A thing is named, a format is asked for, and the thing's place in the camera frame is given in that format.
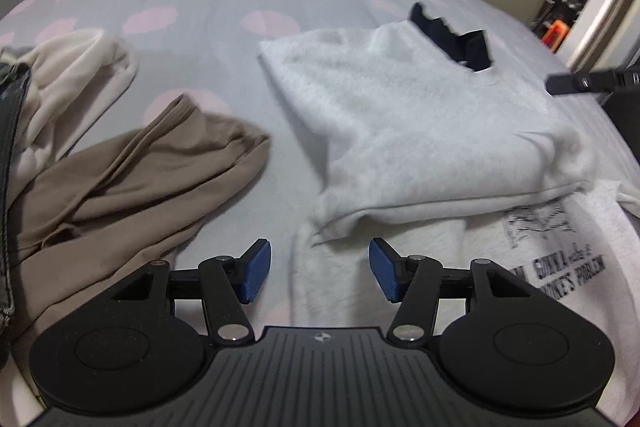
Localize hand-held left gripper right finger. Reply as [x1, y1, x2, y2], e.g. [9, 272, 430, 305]
[368, 237, 538, 348]

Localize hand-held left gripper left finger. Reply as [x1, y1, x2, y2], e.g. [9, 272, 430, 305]
[107, 238, 273, 348]

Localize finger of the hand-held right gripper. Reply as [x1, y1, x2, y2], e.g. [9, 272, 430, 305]
[545, 68, 640, 98]

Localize navy blue shirt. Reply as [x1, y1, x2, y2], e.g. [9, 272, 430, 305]
[409, 2, 496, 72]

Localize white sweatshirt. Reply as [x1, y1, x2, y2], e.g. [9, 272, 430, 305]
[257, 19, 640, 427]

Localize orange object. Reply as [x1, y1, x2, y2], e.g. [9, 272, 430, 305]
[542, 19, 571, 52]

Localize beige garment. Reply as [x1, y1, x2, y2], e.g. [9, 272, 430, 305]
[7, 94, 273, 348]

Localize polka dot bed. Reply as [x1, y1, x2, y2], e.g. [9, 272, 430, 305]
[0, 0, 640, 427]

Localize cream garment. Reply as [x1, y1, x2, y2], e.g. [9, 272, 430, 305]
[0, 28, 140, 208]

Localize camouflage pants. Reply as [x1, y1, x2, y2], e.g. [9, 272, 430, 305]
[0, 59, 33, 338]

